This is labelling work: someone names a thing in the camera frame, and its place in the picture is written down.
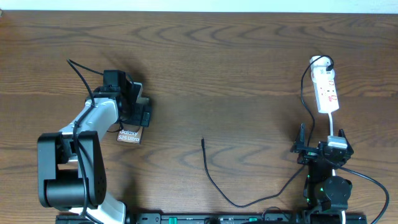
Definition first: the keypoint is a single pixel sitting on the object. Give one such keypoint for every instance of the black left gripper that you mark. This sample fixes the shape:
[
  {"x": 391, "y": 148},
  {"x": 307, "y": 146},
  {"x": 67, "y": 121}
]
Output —
[{"x": 145, "y": 118}]

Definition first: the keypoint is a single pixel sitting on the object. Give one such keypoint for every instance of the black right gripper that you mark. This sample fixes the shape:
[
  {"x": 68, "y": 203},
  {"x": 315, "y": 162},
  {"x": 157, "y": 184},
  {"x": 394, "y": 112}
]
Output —
[{"x": 308, "y": 154}]

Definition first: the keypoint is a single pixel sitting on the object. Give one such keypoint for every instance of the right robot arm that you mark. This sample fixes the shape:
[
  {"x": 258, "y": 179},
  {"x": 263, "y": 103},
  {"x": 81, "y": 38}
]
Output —
[{"x": 326, "y": 193}]

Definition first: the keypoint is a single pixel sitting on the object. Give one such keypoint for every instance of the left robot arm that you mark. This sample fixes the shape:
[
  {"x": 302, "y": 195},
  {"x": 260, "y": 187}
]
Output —
[{"x": 70, "y": 166}]

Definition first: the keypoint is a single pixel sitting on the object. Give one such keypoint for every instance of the white power strip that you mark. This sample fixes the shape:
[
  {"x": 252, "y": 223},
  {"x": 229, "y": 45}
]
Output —
[{"x": 325, "y": 90}]

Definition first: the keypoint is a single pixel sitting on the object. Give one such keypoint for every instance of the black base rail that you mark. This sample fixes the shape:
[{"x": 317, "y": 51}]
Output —
[{"x": 273, "y": 217}]

